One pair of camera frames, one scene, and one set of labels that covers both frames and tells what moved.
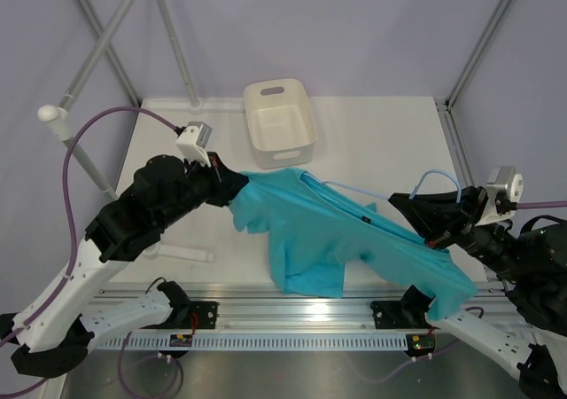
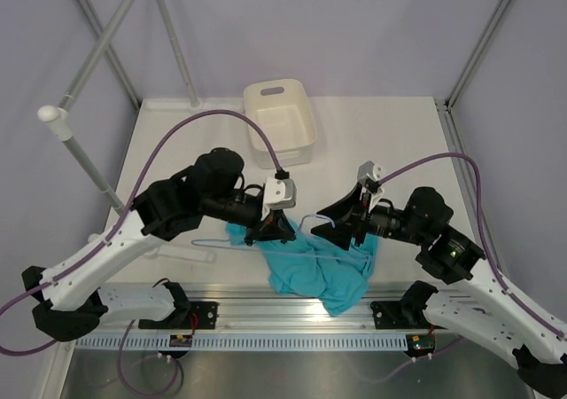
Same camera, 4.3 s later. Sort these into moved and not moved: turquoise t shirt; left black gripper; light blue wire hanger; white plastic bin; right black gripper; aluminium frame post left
Moved: turquoise t shirt; left black gripper; right black gripper; light blue wire hanger
Not moved: aluminium frame post left; white plastic bin
